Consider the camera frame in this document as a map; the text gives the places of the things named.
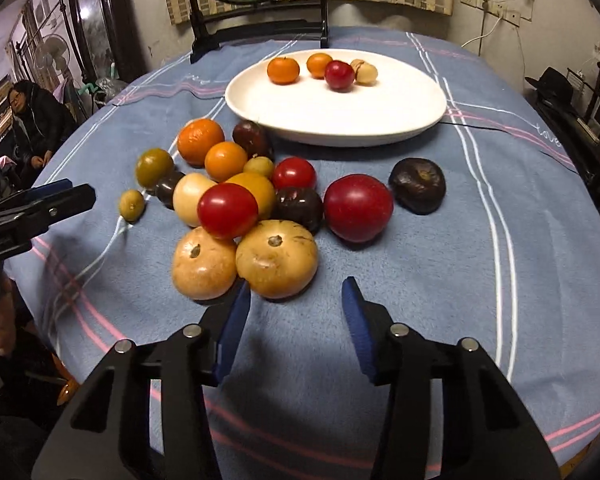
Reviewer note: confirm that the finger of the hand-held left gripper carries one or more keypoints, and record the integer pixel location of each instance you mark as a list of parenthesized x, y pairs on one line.
[(50, 189), (70, 200)]

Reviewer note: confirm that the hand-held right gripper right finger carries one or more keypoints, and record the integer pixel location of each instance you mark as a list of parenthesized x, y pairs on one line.
[(357, 330)]

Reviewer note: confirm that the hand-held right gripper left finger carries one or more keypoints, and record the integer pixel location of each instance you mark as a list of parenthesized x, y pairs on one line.
[(232, 330)]

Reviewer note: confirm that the small green fruit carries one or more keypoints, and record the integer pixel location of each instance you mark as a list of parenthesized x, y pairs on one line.
[(131, 205)]

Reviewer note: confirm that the large beige pear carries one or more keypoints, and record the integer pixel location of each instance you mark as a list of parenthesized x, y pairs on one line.
[(277, 258), (204, 270)]

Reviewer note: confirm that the olive green fruit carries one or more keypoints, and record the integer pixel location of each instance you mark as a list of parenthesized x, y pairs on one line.
[(154, 167)]

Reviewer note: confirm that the small dark purple fruit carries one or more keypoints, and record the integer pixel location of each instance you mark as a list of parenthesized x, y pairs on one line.
[(167, 191)]

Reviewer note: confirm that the smooth beige pear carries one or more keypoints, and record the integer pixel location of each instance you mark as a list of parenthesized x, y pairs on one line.
[(189, 199)]

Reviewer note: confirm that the medium red apple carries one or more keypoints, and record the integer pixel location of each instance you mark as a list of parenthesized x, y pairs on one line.
[(227, 210)]

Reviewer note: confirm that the large red apple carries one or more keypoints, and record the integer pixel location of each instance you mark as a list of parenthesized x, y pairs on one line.
[(358, 207)]

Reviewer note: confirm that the dark purple plum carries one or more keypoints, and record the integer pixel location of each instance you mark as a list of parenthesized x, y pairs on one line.
[(299, 208), (251, 137)]

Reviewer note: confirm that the yellow-orange fruit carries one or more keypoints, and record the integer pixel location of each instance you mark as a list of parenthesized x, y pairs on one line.
[(260, 191)]

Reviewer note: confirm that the large orange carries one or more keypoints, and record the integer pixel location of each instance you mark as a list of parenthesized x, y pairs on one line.
[(199, 140)]

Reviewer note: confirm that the dark purple mangosteen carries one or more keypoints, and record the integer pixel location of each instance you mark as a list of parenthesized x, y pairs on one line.
[(417, 185)]

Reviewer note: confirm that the medium orange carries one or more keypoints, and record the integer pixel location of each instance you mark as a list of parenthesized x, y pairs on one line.
[(225, 161)]

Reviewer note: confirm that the small yellow-green fruit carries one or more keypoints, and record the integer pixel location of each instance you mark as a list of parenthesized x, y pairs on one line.
[(259, 166)]

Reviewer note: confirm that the small red tomato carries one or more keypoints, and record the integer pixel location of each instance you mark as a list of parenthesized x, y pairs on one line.
[(294, 173)]

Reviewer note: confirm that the white oval plate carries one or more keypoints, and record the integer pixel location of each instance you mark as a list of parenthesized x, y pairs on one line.
[(330, 110)]

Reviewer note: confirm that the person's left hand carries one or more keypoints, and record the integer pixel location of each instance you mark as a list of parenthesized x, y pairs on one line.
[(4, 325)]

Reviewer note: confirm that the blue plaid tablecloth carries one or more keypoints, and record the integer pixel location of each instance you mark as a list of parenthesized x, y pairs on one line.
[(430, 285)]

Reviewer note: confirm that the standing fan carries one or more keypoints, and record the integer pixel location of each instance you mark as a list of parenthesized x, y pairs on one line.
[(50, 52)]

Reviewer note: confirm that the dark wooden framed panel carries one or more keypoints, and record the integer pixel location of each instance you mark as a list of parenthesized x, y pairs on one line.
[(125, 35)]

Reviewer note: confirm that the small orange tangerine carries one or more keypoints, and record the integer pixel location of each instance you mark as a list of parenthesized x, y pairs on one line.
[(283, 70), (319, 64)]

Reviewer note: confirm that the red plum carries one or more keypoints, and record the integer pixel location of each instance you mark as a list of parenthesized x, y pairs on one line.
[(340, 76)]

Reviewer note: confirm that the small beige longan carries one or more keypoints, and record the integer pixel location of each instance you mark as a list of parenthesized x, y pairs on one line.
[(367, 75)]

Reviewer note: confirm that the black desk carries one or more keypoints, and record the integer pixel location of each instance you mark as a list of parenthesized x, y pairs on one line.
[(580, 145)]

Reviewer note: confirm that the black hat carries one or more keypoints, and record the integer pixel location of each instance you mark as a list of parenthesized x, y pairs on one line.
[(552, 82)]

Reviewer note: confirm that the white power strip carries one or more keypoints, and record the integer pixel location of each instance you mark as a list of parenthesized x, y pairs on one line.
[(502, 11)]

